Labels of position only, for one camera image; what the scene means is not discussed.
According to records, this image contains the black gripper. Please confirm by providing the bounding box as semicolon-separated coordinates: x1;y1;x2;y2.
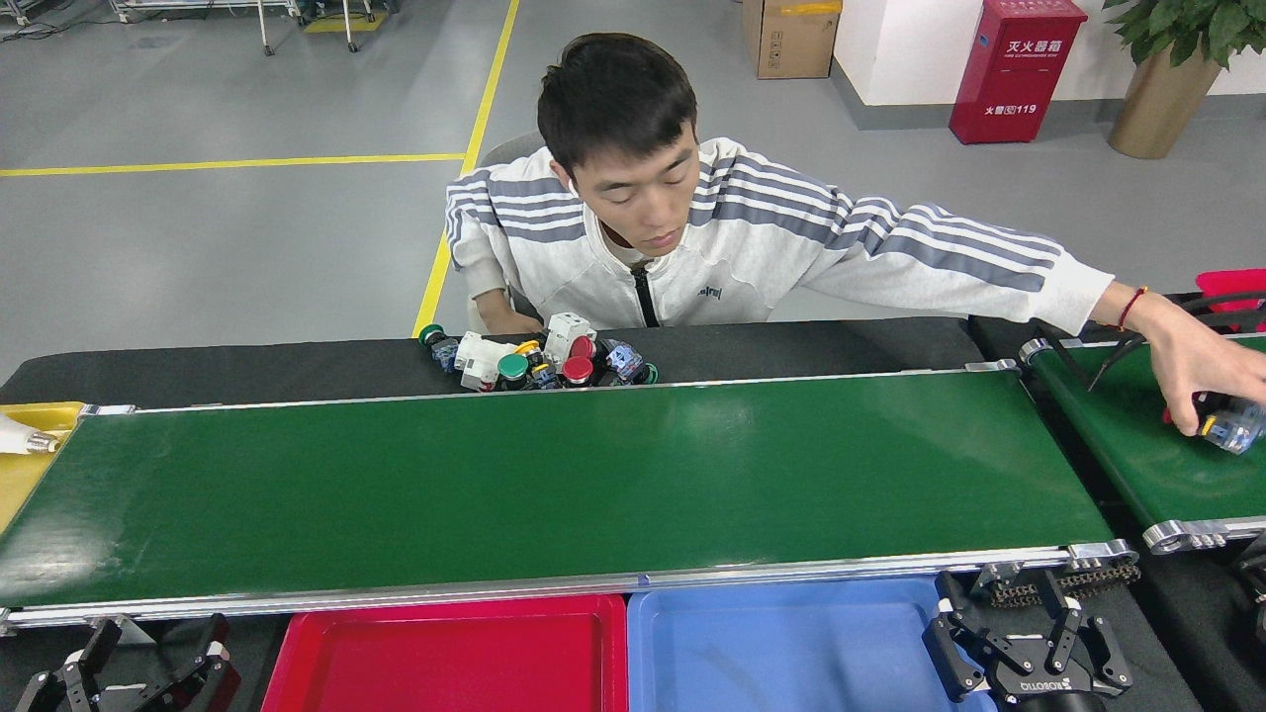
923;572;1133;712
15;615;241;712

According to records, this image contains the green leafy plant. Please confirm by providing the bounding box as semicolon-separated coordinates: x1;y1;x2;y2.
1101;0;1266;72

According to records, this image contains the grey office chair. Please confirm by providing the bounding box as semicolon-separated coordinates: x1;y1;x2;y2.
465;132;550;335

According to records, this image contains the black drive chain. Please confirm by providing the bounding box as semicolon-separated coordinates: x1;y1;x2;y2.
989;559;1141;609

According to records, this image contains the short green belt conveyor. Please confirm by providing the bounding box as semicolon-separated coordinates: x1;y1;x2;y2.
1019;331;1266;555

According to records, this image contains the person's left hand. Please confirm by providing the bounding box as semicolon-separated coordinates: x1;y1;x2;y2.
1123;292;1266;436

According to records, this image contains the white light bulb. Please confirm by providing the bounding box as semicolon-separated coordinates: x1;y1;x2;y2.
0;413;62;456

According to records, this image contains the blue plastic tray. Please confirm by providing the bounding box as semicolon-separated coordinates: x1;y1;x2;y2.
626;577;1000;712

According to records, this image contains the red fire extinguisher cabinet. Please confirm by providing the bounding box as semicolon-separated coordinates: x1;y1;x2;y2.
949;0;1089;145

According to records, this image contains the long green belt conveyor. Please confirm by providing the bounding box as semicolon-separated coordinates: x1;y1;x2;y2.
0;361;1138;634

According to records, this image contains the yellow plastic tray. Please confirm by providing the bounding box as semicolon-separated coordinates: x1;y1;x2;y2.
0;400;88;535

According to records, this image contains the yellow push button switch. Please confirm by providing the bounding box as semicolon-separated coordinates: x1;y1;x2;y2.
514;340;561;390

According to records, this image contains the thin black cable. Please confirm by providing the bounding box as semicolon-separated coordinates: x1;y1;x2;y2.
1048;334;1099;393

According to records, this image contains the bronze plant pot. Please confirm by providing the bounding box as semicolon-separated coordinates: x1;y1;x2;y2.
1108;42;1225;161

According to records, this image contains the red plastic tray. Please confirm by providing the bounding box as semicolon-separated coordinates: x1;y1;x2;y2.
260;593;629;712

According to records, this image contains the thick black hose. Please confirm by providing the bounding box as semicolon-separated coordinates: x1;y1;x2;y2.
1088;290;1266;393

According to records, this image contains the brown cardboard box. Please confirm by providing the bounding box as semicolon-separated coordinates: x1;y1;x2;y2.
742;0;844;80

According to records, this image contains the person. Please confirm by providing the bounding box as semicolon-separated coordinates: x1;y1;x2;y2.
443;33;1266;436

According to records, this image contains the red plastic bin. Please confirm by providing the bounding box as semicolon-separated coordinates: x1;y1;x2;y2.
1195;267;1266;315

